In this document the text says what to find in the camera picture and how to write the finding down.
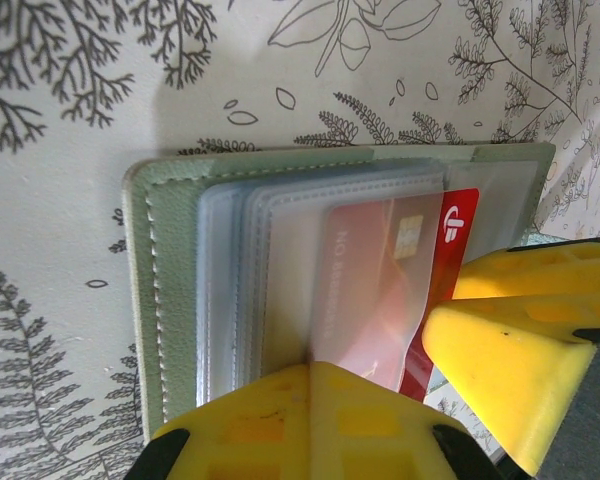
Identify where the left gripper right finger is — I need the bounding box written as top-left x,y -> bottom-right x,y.
309,363 -> 491,480

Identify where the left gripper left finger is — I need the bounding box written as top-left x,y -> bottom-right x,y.
129,363 -> 311,480

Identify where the red credit card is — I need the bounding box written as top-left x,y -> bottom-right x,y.
307,187 -> 481,406

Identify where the green card holder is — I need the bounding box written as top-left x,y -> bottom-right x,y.
122,142 -> 556,446

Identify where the floral tablecloth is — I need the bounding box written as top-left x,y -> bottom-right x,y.
0,0 -> 600,480

